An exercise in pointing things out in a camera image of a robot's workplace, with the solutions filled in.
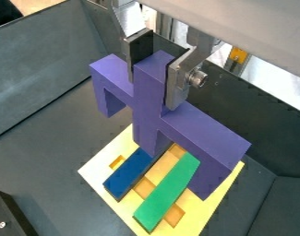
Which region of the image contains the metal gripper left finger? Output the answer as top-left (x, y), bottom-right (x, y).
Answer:
top-left (107, 0), bottom-right (152, 82)

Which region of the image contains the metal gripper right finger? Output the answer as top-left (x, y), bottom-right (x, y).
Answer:
top-left (164, 27), bottom-right (214, 110)

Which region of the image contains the black bracket holder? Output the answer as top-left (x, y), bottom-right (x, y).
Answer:
top-left (0, 191), bottom-right (38, 236)

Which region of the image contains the blue long bar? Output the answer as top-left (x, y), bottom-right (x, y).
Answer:
top-left (103, 147), bottom-right (152, 201)

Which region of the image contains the purple cross-shaped block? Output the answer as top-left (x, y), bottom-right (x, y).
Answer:
top-left (88, 51), bottom-right (250, 199)

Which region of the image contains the yellow slotted base board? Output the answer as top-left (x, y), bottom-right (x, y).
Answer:
top-left (77, 125), bottom-right (244, 236)

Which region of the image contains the green long bar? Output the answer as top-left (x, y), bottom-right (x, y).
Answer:
top-left (133, 153), bottom-right (199, 232)

